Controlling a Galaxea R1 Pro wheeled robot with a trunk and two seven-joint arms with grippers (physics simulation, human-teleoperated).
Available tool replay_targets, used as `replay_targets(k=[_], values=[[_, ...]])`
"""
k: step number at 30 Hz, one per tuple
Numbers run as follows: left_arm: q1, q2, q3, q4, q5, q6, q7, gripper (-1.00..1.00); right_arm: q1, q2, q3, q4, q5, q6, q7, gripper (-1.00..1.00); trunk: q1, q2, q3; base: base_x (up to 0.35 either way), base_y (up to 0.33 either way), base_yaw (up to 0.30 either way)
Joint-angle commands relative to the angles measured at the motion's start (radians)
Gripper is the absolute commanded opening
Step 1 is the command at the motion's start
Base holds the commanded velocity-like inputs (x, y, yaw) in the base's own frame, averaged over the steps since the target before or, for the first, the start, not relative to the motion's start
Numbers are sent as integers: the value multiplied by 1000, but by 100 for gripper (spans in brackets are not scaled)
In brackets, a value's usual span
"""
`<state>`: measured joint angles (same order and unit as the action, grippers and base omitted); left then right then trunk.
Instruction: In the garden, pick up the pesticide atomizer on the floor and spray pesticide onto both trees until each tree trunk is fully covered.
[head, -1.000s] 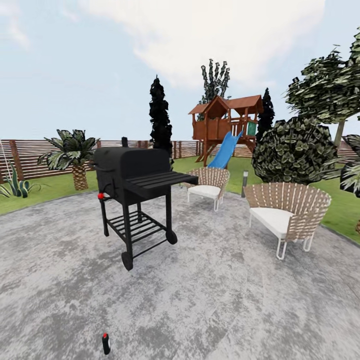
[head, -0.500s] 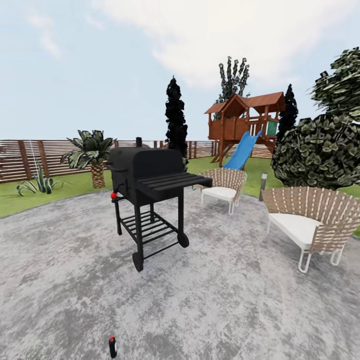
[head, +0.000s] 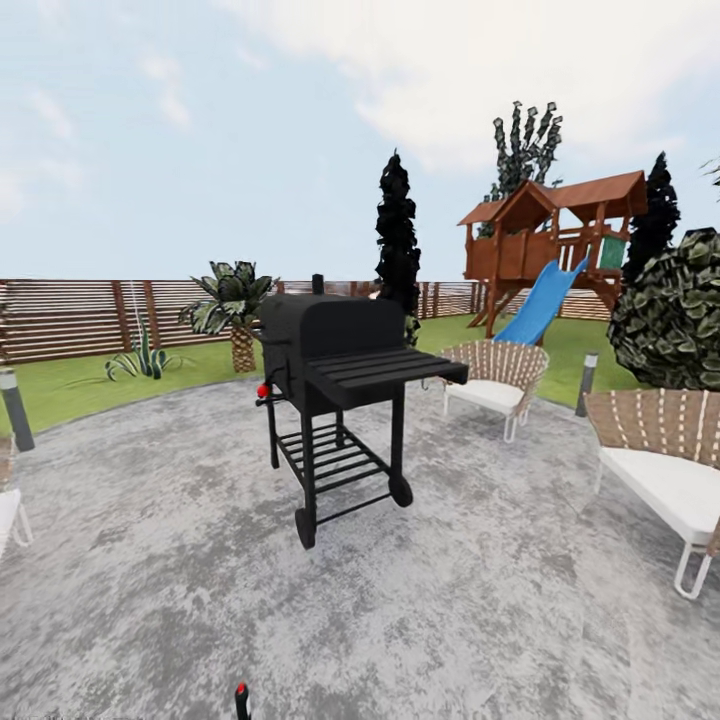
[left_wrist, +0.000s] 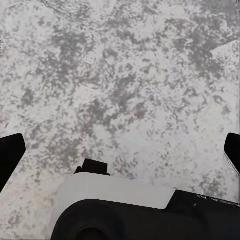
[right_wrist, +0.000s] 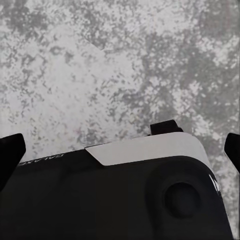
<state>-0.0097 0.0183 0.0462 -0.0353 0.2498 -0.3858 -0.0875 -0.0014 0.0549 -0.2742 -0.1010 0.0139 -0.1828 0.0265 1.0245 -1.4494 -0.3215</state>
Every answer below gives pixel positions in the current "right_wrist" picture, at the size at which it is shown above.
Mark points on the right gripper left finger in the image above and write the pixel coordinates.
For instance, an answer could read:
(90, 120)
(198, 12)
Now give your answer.
(12, 150)

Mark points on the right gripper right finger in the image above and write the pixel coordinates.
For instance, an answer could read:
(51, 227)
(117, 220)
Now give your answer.
(232, 149)

